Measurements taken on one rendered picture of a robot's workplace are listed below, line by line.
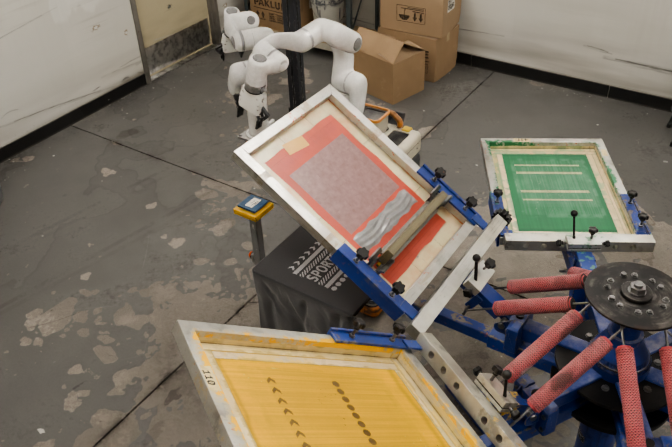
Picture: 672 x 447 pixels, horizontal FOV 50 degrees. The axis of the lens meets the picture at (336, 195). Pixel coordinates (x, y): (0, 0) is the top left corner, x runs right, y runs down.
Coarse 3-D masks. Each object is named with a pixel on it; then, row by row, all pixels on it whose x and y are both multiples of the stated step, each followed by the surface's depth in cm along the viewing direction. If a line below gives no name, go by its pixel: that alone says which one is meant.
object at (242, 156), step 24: (312, 96) 274; (336, 96) 280; (288, 120) 262; (360, 120) 278; (264, 144) 254; (384, 144) 278; (408, 168) 277; (288, 192) 244; (312, 216) 243; (456, 216) 275; (336, 240) 241; (456, 240) 265; (432, 264) 253
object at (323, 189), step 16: (272, 160) 253; (288, 160) 256; (304, 160) 260; (320, 160) 263; (288, 176) 252; (304, 176) 255; (320, 176) 259; (336, 176) 262; (304, 192) 251; (320, 192) 254; (336, 192) 258; (352, 192) 261; (320, 208) 251; (336, 208) 254; (352, 208) 257; (368, 208) 260; (336, 224) 250; (352, 224) 253; (352, 240) 249; (384, 240) 255; (400, 256) 254; (416, 256) 257; (400, 272) 250
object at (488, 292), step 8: (464, 280) 250; (464, 288) 252; (488, 288) 251; (472, 296) 252; (480, 296) 250; (488, 296) 249; (496, 296) 251; (480, 304) 252; (488, 304) 249; (488, 312) 251
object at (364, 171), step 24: (336, 120) 278; (312, 144) 266; (336, 144) 271; (360, 144) 276; (336, 168) 264; (360, 168) 269; (384, 168) 275; (360, 192) 263; (384, 192) 268; (408, 192) 273; (408, 216) 266
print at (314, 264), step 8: (312, 248) 296; (320, 248) 296; (304, 256) 292; (312, 256) 292; (320, 256) 292; (328, 256) 291; (296, 264) 288; (304, 264) 288; (312, 264) 288; (320, 264) 287; (328, 264) 287; (296, 272) 284; (304, 272) 284; (312, 272) 284; (320, 272) 284; (328, 272) 283; (336, 272) 283; (312, 280) 280; (320, 280) 280; (328, 280) 280; (336, 280) 279; (344, 280) 279; (336, 288) 276
